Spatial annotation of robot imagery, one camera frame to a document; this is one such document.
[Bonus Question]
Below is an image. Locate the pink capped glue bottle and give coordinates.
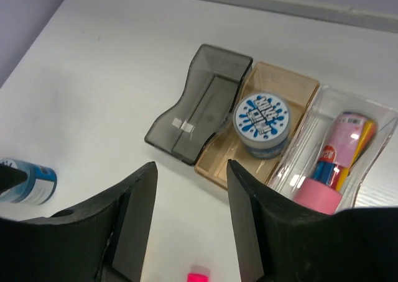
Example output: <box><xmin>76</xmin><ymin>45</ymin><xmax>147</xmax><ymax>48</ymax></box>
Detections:
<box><xmin>294</xmin><ymin>112</ymin><xmax>377</xmax><ymax>215</ymax></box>

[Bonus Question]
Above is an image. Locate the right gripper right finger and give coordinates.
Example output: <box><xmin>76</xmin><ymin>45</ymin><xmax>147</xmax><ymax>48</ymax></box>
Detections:
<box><xmin>227</xmin><ymin>160</ymin><xmax>397</xmax><ymax>281</ymax></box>

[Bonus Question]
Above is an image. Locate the orange translucent container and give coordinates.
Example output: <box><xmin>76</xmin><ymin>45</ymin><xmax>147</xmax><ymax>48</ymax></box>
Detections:
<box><xmin>194</xmin><ymin>62</ymin><xmax>320</xmax><ymax>188</ymax></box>

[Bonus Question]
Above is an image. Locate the pink capped black highlighter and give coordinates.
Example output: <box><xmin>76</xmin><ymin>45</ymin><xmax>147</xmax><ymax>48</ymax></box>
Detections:
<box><xmin>186</xmin><ymin>265</ymin><xmax>211</xmax><ymax>282</ymax></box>

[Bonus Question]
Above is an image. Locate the blue white round jar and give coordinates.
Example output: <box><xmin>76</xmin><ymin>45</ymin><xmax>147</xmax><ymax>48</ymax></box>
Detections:
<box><xmin>233</xmin><ymin>92</ymin><xmax>292</xmax><ymax>160</ymax></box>

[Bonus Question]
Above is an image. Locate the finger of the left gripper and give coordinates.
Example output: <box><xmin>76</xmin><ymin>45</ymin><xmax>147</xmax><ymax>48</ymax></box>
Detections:
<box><xmin>0</xmin><ymin>164</ymin><xmax>27</xmax><ymax>191</ymax></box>

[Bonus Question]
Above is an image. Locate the clear plastic container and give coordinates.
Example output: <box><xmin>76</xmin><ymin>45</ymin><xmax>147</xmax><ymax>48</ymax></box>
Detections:
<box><xmin>268</xmin><ymin>87</ymin><xmax>397</xmax><ymax>215</ymax></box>

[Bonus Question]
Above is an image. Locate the grey translucent container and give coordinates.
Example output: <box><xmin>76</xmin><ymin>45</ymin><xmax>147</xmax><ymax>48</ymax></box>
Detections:
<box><xmin>144</xmin><ymin>44</ymin><xmax>253</xmax><ymax>166</ymax></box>

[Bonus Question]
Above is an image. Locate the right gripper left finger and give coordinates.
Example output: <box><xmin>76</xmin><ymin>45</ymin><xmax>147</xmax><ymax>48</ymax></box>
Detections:
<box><xmin>1</xmin><ymin>162</ymin><xmax>158</xmax><ymax>281</ymax></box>

